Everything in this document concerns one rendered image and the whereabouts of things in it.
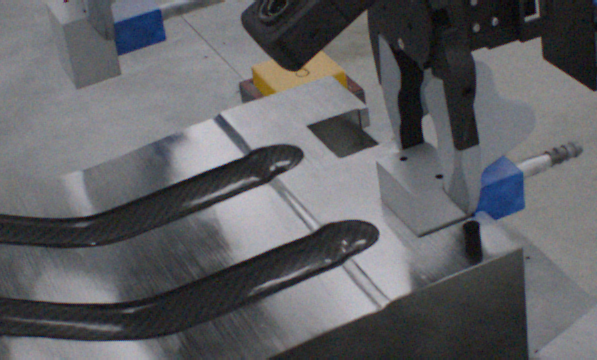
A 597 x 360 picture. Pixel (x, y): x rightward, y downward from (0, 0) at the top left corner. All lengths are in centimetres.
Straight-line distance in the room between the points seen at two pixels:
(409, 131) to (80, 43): 28
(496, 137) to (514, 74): 207
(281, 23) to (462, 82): 10
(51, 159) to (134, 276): 34
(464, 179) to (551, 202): 166
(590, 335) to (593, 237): 156
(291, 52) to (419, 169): 13
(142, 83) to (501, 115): 52
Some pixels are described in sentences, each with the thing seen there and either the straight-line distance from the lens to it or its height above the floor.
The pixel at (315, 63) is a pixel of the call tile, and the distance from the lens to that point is 110.
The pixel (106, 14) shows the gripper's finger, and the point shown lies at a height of 96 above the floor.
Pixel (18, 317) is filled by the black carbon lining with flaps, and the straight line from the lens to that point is 74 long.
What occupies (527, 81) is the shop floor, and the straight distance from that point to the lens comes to 279.
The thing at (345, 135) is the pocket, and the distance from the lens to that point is 92.
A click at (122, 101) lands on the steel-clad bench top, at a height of 80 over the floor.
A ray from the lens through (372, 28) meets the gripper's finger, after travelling 79.
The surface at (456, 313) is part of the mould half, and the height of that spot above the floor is 86.
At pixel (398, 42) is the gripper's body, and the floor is 100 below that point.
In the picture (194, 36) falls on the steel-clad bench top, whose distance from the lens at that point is 127.
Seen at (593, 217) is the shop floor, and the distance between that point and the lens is 236.
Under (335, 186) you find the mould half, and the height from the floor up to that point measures 89.
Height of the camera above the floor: 133
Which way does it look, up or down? 31 degrees down
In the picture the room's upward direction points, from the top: 10 degrees counter-clockwise
